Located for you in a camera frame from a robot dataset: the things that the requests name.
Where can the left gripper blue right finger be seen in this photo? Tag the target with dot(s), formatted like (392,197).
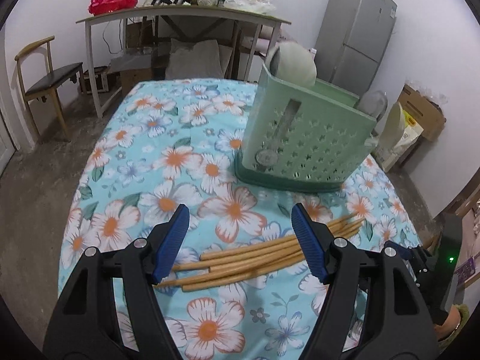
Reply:
(314,241)

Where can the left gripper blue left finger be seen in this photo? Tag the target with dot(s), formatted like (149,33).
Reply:
(171,234)

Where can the green utensil holder basket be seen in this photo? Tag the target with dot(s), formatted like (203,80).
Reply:
(305,140)

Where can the floral blue tablecloth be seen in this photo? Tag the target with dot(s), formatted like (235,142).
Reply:
(172,143)

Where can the white rice sack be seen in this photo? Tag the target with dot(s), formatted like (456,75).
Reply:
(400,132)

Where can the metal strainer in holder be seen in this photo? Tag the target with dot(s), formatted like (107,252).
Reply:
(373,103)

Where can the cardboard box by fridge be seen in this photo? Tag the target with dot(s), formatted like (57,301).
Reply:
(428,114)

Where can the cardboard box under desk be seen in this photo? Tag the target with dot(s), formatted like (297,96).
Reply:
(134,66)

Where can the white sack under desk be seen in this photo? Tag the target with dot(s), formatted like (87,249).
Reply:
(204,59)

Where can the wooden chair black seat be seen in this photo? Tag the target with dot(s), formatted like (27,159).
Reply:
(48,85)

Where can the grey refrigerator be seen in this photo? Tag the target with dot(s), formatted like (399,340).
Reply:
(352,41)

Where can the clear plastic bag on desk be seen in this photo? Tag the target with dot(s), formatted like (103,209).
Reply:
(264,7)

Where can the red plastic bag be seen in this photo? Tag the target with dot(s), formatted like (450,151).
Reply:
(100,7)

